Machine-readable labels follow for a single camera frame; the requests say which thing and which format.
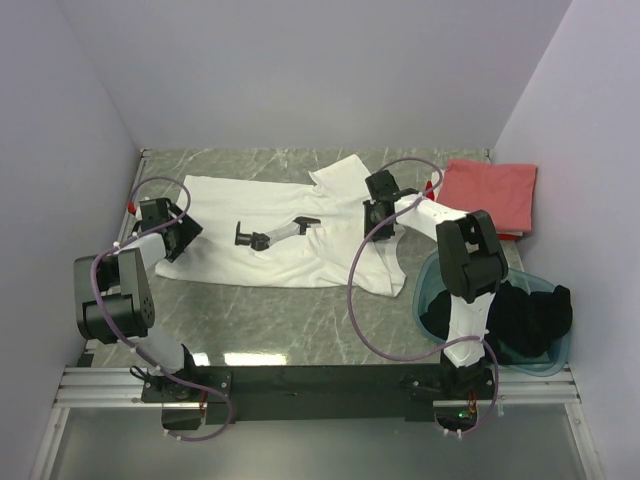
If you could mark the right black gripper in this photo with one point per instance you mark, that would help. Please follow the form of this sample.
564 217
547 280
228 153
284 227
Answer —
370 206

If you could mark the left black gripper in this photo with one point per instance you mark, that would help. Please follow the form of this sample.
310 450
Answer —
188 231

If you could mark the white printed t-shirt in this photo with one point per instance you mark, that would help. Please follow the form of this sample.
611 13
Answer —
266 234

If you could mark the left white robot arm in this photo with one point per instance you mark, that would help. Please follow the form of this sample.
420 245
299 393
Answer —
113 298

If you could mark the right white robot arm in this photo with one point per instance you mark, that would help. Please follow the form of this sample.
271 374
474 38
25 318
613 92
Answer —
472 268

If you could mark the teal plastic basket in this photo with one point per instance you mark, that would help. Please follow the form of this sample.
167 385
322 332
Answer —
547 365

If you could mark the folded pink t-shirt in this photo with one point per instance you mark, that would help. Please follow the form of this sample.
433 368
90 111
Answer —
505 191

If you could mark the black t-shirt in basket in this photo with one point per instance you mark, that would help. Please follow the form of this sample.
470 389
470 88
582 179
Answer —
521 325

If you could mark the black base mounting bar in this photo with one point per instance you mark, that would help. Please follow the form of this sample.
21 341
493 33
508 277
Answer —
277 393

